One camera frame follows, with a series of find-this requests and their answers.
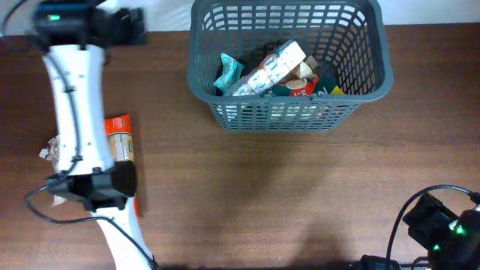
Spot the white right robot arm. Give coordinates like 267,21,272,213
350,190,479,270

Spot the orange biscuit packet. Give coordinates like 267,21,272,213
103,113,140,218

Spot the grey plastic mesh basket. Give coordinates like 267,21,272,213
187,0,394,131

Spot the mint green snack wrapper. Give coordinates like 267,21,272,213
214,53,245,96

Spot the blue rectangular carton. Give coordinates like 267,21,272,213
227,40,306,97

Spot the green Nescafe coffee bag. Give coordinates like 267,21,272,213
267,73,345,97

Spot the beige Pantree snack bag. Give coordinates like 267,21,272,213
280,55,320,84

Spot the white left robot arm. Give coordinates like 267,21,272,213
31,1,158,269

